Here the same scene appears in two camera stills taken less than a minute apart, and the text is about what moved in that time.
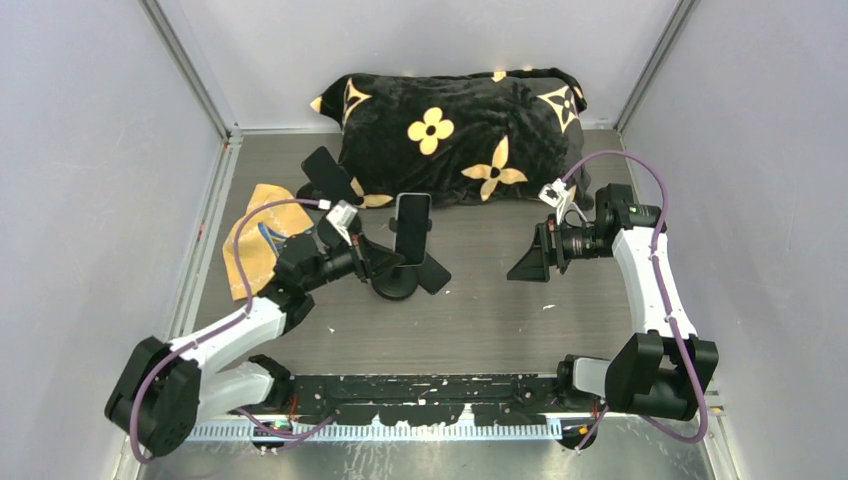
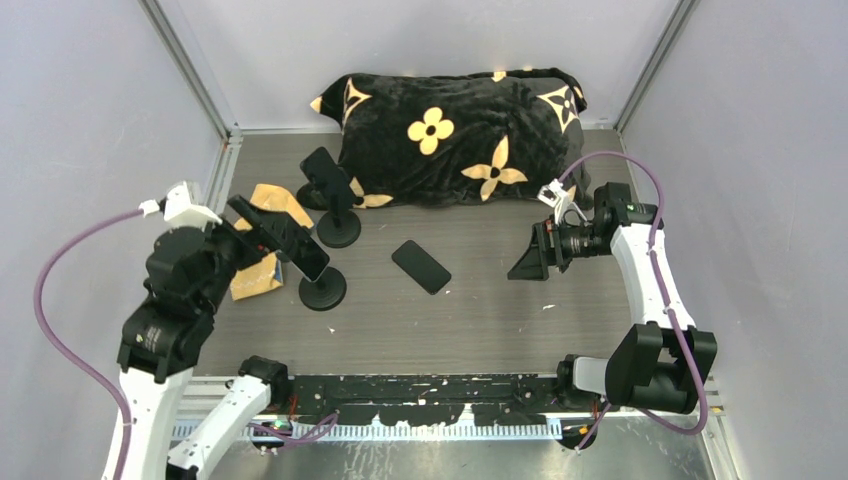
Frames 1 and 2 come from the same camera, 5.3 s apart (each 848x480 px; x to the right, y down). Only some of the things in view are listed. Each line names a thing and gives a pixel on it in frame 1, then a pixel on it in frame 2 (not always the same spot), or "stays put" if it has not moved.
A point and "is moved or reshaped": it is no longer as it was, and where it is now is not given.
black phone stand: (403, 280) → (326, 292)
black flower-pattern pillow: (495, 140) stays put
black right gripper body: (550, 245) stays put
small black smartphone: (431, 275) stays put
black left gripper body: (361, 254) → (237, 234)
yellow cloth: (257, 255) stays put
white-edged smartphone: (412, 227) is moved or reshaped
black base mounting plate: (428, 399) stays put
